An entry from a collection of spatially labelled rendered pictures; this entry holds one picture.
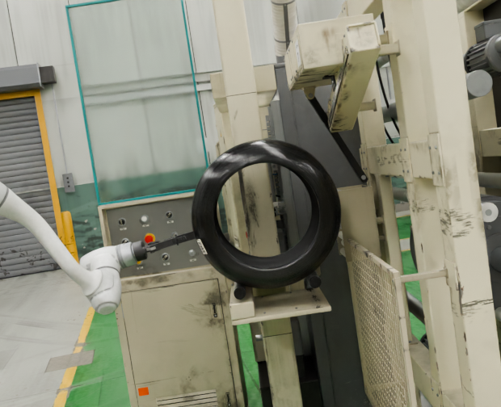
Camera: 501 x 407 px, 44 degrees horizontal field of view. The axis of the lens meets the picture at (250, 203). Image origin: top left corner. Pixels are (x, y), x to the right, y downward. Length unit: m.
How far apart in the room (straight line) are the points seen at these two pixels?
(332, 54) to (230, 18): 0.75
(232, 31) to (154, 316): 1.38
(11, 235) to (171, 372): 8.59
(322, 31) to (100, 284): 1.14
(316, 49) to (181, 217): 1.29
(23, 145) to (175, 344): 8.63
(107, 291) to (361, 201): 1.08
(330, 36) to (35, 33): 9.84
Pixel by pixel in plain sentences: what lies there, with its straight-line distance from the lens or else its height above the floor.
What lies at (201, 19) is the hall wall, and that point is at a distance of 11.70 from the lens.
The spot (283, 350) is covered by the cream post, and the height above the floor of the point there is 0.55.
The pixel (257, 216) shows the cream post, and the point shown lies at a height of 1.14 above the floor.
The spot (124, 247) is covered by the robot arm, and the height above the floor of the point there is 1.12.
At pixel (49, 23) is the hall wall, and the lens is 11.69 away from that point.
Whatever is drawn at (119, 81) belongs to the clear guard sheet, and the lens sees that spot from 3.08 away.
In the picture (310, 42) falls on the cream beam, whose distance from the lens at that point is 2.07.
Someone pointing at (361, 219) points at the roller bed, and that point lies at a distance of 2.63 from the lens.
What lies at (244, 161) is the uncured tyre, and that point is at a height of 1.37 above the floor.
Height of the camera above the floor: 1.38
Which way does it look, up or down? 4 degrees down
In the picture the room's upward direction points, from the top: 9 degrees counter-clockwise
